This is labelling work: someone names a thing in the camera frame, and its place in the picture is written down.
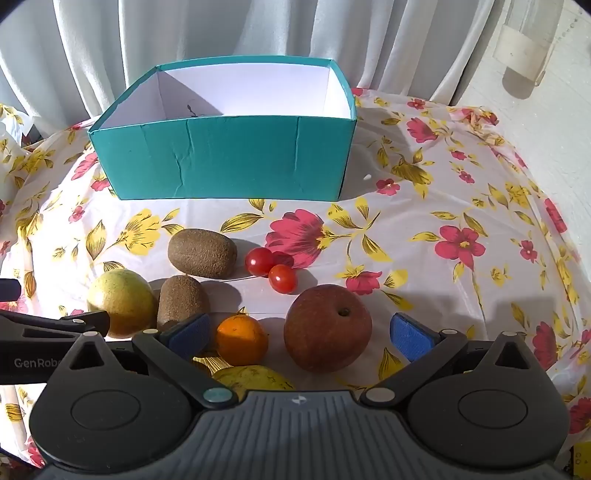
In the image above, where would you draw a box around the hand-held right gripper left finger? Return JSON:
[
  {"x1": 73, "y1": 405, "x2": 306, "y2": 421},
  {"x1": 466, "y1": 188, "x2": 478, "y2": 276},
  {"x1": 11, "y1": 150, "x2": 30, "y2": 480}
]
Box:
[{"x1": 62, "y1": 313, "x2": 235, "y2": 411}]

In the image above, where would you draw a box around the white curtain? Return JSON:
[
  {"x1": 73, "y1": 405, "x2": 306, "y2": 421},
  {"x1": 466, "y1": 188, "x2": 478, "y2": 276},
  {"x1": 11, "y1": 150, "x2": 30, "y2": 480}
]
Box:
[{"x1": 0, "y1": 0, "x2": 513, "y2": 139}]

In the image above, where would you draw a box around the red cherry tomato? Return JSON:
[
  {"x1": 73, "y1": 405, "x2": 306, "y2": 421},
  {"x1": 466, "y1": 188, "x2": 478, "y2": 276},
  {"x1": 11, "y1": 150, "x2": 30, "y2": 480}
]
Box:
[
  {"x1": 245, "y1": 247, "x2": 274, "y2": 276},
  {"x1": 269, "y1": 264, "x2": 297, "y2": 294}
]

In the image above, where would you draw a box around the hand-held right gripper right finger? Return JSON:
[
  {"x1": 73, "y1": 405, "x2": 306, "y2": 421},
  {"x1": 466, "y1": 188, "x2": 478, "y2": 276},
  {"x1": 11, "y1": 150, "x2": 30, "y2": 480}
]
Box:
[{"x1": 360, "y1": 313, "x2": 540, "y2": 409}]

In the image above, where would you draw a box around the brown kiwi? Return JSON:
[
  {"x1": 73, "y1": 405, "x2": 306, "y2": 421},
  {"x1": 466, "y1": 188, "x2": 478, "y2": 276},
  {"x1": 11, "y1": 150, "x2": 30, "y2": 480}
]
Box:
[
  {"x1": 157, "y1": 275, "x2": 210, "y2": 332},
  {"x1": 167, "y1": 229, "x2": 238, "y2": 280}
]

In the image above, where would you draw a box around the orange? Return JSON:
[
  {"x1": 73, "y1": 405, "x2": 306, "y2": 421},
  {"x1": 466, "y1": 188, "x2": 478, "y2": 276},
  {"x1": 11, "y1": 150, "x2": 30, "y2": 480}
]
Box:
[{"x1": 216, "y1": 314, "x2": 269, "y2": 365}]

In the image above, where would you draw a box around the clear plastic wall tube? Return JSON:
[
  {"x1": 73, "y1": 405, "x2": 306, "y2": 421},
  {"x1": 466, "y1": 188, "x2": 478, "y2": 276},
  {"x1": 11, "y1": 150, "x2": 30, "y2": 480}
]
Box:
[{"x1": 492, "y1": 0, "x2": 557, "y2": 86}]

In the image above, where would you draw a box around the red apple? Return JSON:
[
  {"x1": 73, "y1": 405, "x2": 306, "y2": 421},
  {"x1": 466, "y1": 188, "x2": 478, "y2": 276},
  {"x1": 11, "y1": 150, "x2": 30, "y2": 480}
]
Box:
[{"x1": 283, "y1": 285, "x2": 373, "y2": 371}]

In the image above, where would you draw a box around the floral tablecloth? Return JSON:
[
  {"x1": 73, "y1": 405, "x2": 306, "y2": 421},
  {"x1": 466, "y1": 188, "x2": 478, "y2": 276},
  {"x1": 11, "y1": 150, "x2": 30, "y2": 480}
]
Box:
[{"x1": 0, "y1": 88, "x2": 591, "y2": 480}]

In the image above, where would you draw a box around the teal cardboard box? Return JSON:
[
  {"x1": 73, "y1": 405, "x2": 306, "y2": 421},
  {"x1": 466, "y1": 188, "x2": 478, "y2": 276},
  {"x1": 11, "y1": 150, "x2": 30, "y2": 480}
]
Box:
[{"x1": 89, "y1": 55, "x2": 358, "y2": 201}]

